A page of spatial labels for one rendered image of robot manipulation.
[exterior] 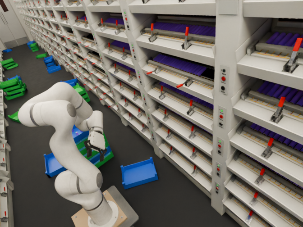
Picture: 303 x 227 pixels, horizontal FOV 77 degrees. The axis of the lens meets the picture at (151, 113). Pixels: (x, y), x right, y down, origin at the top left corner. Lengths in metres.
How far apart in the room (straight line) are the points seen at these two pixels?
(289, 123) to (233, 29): 0.37
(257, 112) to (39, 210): 1.81
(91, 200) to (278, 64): 1.01
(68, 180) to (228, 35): 0.92
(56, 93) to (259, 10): 0.81
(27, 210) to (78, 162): 1.22
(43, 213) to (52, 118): 1.28
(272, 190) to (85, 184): 0.85
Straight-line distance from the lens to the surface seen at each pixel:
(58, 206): 1.94
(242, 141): 0.96
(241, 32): 0.74
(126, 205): 1.35
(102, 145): 1.17
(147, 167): 1.83
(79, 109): 1.05
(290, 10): 0.65
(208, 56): 0.83
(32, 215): 2.04
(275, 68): 0.72
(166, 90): 1.29
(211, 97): 0.91
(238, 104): 0.86
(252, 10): 0.70
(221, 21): 0.75
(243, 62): 0.76
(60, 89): 0.94
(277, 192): 1.07
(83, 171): 0.96
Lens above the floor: 1.42
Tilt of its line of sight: 35 degrees down
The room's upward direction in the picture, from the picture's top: 12 degrees counter-clockwise
